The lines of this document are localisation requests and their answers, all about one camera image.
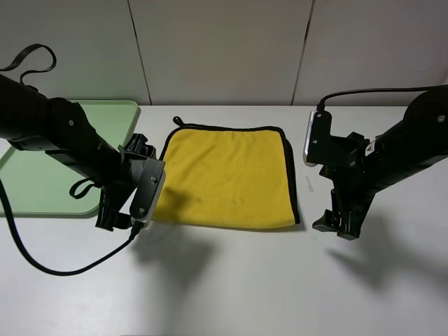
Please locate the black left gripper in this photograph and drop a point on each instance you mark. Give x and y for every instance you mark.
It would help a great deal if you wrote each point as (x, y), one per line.
(116, 192)

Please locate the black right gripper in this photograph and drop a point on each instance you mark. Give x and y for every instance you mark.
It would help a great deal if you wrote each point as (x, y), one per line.
(341, 160)

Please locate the yellow towel with black trim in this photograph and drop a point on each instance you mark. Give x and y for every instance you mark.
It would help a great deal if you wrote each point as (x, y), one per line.
(234, 178)

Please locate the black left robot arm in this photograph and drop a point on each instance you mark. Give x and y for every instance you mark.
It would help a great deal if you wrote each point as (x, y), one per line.
(60, 128)

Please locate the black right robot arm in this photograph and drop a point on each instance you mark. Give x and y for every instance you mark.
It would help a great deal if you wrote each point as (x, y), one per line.
(412, 145)

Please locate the light green plastic tray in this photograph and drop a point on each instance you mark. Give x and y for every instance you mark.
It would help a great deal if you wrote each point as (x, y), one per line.
(38, 186)

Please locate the clear tape strip on table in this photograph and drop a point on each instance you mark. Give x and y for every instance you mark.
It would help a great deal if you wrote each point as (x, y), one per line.
(309, 184)

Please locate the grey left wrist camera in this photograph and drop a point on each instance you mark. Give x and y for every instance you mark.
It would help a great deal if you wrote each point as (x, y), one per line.
(148, 189)

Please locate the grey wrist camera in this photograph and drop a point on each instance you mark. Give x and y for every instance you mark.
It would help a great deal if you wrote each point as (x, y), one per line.
(148, 189)
(317, 143)

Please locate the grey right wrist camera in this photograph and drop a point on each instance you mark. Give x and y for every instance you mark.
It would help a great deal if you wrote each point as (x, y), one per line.
(317, 143)

